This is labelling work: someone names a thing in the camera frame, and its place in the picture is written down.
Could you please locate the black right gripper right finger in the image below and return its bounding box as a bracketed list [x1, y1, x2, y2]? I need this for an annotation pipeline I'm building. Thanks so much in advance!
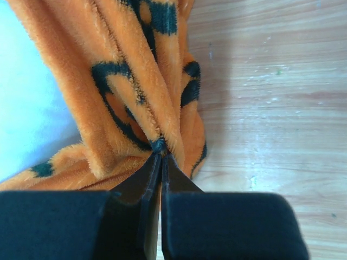
[162, 155, 310, 259]

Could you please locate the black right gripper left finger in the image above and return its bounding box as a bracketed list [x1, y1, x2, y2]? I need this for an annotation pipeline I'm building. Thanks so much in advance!
[1, 155, 161, 259]

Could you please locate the orange monogram pillowcase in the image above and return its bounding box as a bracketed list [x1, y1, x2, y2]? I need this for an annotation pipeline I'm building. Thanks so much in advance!
[1, 1, 207, 190]

